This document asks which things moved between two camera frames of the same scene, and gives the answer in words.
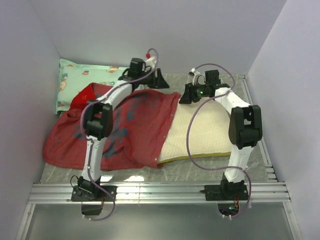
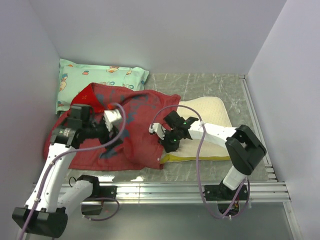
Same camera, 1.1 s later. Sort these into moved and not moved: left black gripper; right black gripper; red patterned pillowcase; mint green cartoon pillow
Moved: right black gripper; left black gripper
Not moved: mint green cartoon pillow; red patterned pillowcase
